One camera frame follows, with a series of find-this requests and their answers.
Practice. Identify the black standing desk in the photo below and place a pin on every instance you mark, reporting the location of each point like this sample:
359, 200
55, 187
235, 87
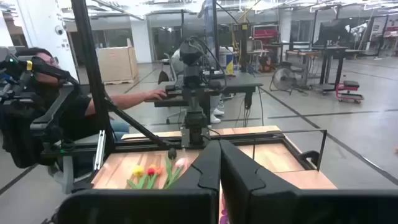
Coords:
329, 53

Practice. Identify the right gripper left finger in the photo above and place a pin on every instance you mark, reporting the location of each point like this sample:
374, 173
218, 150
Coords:
205, 174

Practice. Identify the orange tulip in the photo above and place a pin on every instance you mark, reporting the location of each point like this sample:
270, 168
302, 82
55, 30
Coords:
160, 170

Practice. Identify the red rolling stool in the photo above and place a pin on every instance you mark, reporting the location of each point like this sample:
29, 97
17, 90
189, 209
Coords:
349, 90

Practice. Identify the black aluminium rig frame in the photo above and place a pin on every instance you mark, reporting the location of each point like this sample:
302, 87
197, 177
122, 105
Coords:
90, 77

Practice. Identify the grey floor fan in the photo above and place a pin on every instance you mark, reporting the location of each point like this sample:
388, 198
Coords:
281, 79

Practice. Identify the plain yellow tulip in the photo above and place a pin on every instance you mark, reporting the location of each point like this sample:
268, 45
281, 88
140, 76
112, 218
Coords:
138, 170

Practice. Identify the large plywood crate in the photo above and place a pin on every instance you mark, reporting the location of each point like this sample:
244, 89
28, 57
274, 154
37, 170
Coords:
116, 63

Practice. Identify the white dome camera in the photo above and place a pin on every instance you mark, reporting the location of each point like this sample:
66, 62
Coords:
59, 30

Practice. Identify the black tulip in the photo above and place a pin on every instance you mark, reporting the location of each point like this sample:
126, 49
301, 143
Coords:
172, 153

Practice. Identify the silver aluminium bracket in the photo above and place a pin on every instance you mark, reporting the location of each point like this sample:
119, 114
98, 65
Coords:
100, 149

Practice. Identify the purple artificial flower bunch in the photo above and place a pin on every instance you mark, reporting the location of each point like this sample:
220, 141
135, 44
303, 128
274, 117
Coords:
224, 217

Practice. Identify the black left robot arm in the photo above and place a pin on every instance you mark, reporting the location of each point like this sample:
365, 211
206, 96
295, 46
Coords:
196, 118

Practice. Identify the person's hand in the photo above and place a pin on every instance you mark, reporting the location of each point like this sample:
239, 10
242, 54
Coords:
157, 94

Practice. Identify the pink tulip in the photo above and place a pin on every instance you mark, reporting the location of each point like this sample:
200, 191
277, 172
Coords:
180, 162

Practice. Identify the red tool cabinet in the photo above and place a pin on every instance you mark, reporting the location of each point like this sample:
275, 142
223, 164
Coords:
265, 35

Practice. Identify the black centre camera stand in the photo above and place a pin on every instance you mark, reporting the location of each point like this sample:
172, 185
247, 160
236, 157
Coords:
236, 81

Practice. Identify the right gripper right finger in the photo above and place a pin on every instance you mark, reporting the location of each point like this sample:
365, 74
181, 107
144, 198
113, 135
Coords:
242, 174

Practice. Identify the blue yellow bin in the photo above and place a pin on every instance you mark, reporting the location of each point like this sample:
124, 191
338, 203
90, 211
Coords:
229, 63

